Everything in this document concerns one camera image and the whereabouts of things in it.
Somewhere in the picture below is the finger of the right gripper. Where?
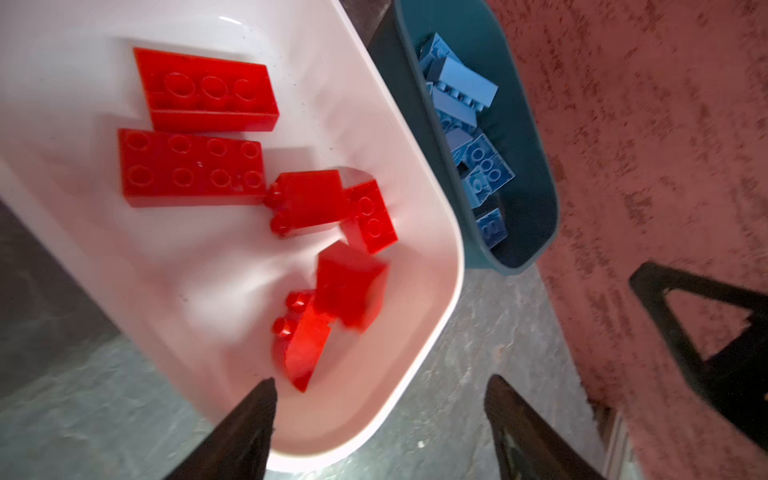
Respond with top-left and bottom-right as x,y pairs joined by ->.
629,261 -> 767,450

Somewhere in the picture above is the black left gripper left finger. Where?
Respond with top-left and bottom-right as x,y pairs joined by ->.
166,378 -> 278,479

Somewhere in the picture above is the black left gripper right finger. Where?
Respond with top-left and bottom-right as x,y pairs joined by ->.
484,374 -> 603,479

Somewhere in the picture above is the red lego brick small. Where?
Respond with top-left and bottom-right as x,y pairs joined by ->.
315,241 -> 390,332

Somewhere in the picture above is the blue lego brick pair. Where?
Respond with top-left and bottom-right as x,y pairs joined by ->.
445,127 -> 473,166
462,166 -> 492,209

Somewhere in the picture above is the blue lego brick slim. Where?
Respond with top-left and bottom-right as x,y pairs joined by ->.
429,85 -> 477,128

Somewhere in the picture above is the blue lego brick bottom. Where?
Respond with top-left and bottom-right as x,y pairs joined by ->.
476,208 -> 508,249

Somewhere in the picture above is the blue lego brick long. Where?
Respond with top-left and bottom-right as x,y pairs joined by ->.
465,133 -> 515,193

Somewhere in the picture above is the white plastic bin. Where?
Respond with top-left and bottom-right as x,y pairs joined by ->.
1,1 -> 464,479

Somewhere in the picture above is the teal plastic bin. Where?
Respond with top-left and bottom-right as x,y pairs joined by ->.
368,0 -> 560,276

